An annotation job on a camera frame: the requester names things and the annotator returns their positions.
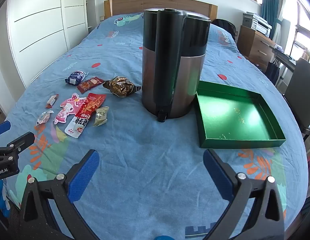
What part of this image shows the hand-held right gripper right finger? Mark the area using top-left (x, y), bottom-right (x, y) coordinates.
top-left (203, 149), bottom-right (291, 240)

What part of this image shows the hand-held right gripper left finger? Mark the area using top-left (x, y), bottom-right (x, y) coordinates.
top-left (10, 149), bottom-right (100, 240)

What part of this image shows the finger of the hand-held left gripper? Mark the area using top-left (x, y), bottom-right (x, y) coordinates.
top-left (0, 131), bottom-right (35, 156)
top-left (0, 121), bottom-right (11, 138)

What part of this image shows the pink white wrapper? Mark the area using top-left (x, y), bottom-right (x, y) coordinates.
top-left (36, 109), bottom-right (54, 126)

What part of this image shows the small red white candy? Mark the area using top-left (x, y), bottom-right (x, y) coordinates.
top-left (46, 94), bottom-right (59, 109)

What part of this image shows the pink cartoon-shaped packet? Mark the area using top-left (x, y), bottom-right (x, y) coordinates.
top-left (54, 93), bottom-right (87, 125)

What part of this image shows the green cardboard box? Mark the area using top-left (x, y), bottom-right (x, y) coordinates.
top-left (193, 80), bottom-right (286, 149)

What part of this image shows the small beige pastry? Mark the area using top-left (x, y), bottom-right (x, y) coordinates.
top-left (92, 106), bottom-right (110, 127)

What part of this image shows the red and white long packet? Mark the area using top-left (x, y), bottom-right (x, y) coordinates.
top-left (64, 93), bottom-right (107, 139)

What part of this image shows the blue white food packet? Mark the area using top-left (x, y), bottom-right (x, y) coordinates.
top-left (64, 70), bottom-right (89, 85)

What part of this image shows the dark red packet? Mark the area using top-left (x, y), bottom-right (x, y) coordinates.
top-left (77, 77), bottom-right (105, 94)

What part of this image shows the brown gold crinkled packet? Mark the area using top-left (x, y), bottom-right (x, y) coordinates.
top-left (102, 76), bottom-right (142, 97)

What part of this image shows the black and brown electric kettle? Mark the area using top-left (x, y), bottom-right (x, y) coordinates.
top-left (141, 8), bottom-right (211, 123)

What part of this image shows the black hanging bag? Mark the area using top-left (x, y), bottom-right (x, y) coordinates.
top-left (265, 60), bottom-right (280, 85)

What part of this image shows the white wardrobe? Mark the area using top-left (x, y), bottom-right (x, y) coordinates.
top-left (6, 0), bottom-right (97, 88)

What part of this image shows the grey office chair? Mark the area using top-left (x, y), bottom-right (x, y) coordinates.
top-left (282, 57), bottom-right (310, 140)

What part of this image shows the grey desk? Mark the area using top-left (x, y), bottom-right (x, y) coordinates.
top-left (272, 46), bottom-right (310, 73)

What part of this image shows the wooden drawer cabinet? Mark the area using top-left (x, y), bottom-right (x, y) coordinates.
top-left (238, 25), bottom-right (276, 68)

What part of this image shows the white printer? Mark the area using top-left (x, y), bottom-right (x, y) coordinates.
top-left (243, 12), bottom-right (272, 37)

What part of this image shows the window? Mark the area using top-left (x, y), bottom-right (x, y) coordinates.
top-left (282, 0), bottom-right (310, 55)

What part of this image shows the long teal curtain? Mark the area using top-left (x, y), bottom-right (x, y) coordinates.
top-left (260, 0), bottom-right (283, 40)

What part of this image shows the wooden headboard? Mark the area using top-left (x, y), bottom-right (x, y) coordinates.
top-left (104, 0), bottom-right (218, 22)

